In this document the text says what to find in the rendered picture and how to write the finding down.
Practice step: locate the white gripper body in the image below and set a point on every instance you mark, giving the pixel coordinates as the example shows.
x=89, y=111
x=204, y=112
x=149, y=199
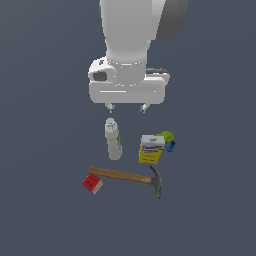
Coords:
x=126, y=91

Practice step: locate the white bleach bottle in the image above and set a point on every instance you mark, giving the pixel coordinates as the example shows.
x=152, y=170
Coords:
x=113, y=139

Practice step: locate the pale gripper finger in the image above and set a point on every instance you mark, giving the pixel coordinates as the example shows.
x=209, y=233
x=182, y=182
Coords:
x=111, y=107
x=143, y=107

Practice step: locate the green tennis ball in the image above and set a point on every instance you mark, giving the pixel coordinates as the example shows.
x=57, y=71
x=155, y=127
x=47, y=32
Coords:
x=167, y=136

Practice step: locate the red faced puzzle cube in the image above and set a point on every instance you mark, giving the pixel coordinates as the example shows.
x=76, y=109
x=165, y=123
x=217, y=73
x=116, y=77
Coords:
x=92, y=183

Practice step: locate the yellow white sugar box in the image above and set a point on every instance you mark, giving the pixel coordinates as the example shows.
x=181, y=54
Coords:
x=151, y=149

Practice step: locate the small blue clamp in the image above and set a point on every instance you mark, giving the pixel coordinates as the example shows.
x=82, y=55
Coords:
x=171, y=146

